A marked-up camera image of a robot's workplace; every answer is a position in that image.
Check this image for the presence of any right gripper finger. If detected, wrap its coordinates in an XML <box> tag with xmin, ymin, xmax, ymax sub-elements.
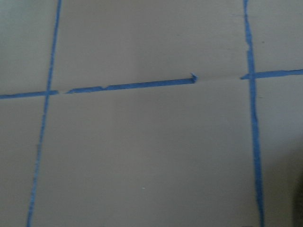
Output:
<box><xmin>292</xmin><ymin>151</ymin><xmax>303</xmax><ymax>227</ymax></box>

